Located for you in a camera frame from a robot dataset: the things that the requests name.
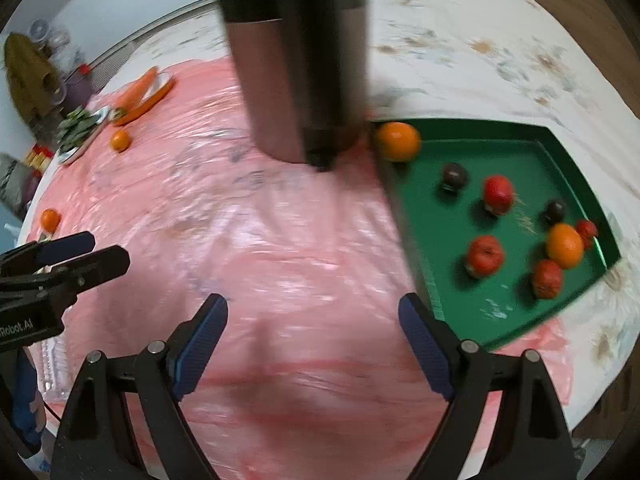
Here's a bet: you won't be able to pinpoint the large orange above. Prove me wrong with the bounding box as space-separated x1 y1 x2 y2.
376 121 422 163
545 223 585 270

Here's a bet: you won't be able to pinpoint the white plate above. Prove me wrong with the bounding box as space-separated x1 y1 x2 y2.
56 106 112 166

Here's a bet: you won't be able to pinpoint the brown jacket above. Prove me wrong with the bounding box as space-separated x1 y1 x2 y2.
4 32 63 123

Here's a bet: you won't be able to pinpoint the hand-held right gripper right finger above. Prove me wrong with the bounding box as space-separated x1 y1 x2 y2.
397 292 573 480

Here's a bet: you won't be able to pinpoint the red and yellow boxes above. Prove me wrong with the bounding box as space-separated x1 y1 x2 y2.
25 144 53 170

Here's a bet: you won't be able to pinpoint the grey bag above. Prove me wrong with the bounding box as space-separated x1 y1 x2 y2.
0 154 38 218

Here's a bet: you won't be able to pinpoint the purple container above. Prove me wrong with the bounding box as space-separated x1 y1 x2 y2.
65 72 96 106

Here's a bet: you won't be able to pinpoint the red apple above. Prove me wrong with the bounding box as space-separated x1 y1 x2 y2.
531 259 564 301
466 235 505 277
482 175 516 215

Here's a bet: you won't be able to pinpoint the green tray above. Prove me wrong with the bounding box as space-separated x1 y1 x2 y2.
370 119 623 353

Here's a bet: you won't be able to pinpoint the brown wooden board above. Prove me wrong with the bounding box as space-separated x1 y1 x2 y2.
460 0 640 116

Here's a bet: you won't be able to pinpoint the floral blanket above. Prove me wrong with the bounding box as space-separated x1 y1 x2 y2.
95 0 640 431

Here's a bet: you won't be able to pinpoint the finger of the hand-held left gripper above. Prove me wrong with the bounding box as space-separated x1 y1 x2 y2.
30 246 132 306
0 231 96 276

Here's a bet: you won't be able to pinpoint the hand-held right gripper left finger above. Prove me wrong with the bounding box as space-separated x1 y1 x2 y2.
50 292 230 480

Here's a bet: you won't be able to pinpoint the carrot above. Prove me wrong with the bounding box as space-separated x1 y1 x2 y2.
110 76 177 127
114 66 160 113

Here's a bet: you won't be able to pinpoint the person's left hand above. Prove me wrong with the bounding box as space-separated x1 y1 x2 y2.
31 387 47 433

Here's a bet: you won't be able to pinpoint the pink plastic tablecloth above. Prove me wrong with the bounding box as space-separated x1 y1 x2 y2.
15 57 573 480

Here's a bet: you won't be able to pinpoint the clear plastic tray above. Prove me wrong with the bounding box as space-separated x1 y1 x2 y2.
37 337 68 391

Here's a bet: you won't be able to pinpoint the small red fruit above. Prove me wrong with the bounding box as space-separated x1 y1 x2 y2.
575 218 599 248

